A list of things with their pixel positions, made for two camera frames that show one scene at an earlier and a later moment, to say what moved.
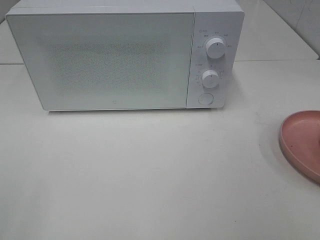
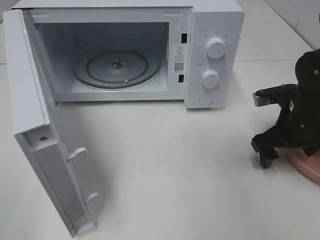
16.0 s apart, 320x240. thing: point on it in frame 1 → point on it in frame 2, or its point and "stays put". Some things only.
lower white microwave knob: [210, 78] stays put
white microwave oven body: [95, 55] stays put
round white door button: [205, 98] stays put
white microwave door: [93, 61] → [36, 119]
